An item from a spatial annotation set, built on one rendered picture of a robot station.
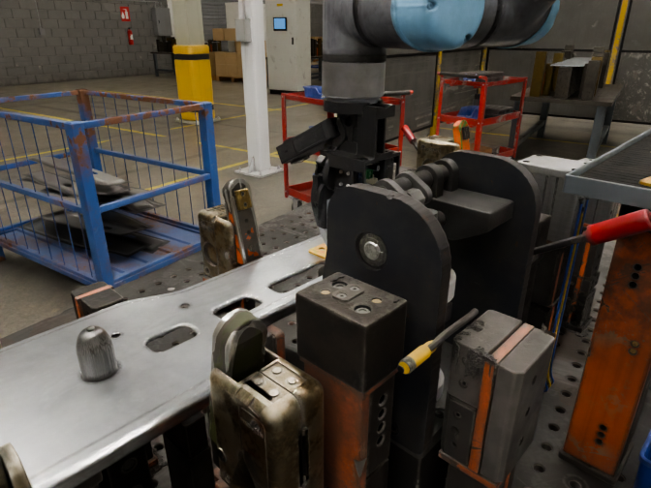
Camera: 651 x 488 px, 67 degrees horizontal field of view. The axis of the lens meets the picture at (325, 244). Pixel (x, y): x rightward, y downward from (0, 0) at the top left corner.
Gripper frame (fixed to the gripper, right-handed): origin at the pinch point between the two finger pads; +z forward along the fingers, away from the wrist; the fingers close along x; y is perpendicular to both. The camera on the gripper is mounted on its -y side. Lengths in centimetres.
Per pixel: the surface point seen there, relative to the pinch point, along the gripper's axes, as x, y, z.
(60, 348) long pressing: -35.2, -6.5, 2.5
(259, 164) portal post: 251, -328, 94
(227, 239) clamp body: -8.7, -14.0, 0.7
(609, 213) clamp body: 56, 21, 5
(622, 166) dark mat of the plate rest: 15.2, 29.1, -13.9
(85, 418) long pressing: -37.6, 5.5, 2.4
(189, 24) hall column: 375, -623, -31
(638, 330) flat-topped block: 18.5, 34.9, 7.0
